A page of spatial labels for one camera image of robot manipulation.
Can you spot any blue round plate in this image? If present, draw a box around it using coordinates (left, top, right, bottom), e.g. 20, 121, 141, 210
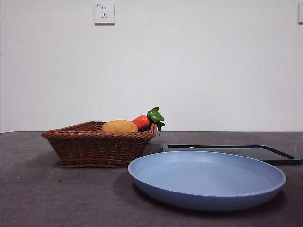
127, 150, 287, 212

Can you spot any orange carrot with green leaves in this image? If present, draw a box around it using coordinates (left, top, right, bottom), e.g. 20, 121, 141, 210
131, 106, 166, 137

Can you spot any tan potato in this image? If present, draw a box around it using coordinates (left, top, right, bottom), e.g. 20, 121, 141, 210
101, 119, 139, 133

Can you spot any brown wicker basket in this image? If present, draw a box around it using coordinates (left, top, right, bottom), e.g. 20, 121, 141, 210
41, 121, 158, 169

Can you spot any white wall power socket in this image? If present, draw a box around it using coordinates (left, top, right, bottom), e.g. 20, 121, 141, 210
94, 2, 116, 25

